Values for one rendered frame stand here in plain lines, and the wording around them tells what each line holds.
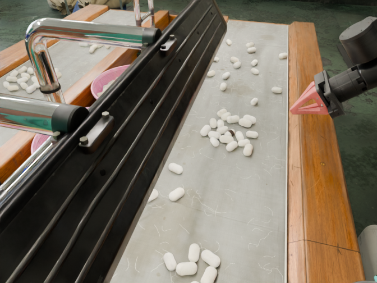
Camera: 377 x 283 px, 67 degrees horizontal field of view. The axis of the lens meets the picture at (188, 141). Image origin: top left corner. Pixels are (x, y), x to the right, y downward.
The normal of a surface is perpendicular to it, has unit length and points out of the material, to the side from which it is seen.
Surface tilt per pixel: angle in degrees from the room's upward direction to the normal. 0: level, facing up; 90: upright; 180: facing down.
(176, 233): 0
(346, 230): 0
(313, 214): 0
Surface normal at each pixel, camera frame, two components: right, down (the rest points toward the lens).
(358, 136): 0.00, -0.76
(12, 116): -0.23, 0.22
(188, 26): 0.82, -0.25
